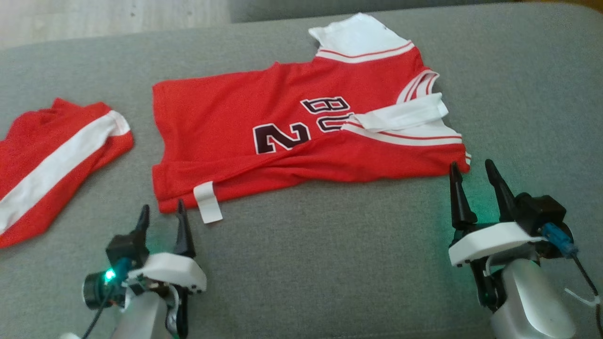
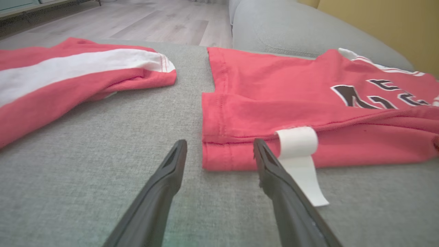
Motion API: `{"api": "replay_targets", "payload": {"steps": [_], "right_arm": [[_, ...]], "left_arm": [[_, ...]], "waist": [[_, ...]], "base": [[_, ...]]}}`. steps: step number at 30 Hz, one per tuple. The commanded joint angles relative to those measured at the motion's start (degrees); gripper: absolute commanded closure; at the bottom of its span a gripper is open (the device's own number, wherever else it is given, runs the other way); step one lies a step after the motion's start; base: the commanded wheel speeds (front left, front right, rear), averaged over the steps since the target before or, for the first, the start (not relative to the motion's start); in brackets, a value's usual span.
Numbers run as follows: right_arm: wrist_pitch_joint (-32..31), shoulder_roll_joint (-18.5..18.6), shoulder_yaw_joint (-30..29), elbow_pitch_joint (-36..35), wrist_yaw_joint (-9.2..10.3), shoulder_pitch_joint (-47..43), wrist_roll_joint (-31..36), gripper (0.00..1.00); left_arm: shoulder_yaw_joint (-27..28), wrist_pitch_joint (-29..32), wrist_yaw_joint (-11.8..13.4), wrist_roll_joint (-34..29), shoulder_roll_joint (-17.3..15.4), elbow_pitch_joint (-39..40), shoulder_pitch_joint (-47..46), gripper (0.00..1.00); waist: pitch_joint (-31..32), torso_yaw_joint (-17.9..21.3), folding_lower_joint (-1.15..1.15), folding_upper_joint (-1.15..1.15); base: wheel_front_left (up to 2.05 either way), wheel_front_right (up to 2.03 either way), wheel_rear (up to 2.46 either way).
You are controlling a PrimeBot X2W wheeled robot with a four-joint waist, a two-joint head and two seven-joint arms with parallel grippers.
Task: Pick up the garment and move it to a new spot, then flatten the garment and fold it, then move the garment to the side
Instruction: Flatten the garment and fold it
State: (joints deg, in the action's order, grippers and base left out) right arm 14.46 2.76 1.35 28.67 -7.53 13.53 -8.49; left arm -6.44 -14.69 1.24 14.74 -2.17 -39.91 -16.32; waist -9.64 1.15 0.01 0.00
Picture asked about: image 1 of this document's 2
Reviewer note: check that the yellow sofa section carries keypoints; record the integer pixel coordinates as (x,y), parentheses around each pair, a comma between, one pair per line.
(594,3)

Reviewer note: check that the red white-striped shorts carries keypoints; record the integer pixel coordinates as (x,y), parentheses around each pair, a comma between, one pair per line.
(52,165)

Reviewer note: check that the red basketball jersey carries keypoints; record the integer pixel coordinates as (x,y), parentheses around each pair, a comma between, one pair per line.
(292,141)

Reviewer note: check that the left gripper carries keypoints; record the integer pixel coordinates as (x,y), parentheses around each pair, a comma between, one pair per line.
(172,273)

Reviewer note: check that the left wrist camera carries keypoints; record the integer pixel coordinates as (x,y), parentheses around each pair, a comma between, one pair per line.
(120,263)

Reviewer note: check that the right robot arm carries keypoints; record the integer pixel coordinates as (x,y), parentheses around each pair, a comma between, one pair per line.
(532,301)

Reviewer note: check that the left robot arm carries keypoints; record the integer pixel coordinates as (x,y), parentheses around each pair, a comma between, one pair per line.
(141,315)

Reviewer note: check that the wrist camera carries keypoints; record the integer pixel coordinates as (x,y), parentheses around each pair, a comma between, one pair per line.
(120,263)
(541,214)

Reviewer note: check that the grey sofa back cushion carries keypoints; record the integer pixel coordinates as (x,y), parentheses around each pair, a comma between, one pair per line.
(358,7)

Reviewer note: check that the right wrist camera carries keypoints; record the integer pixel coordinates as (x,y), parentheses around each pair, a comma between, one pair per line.
(541,214)

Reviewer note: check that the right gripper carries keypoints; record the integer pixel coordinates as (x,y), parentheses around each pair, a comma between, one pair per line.
(490,242)

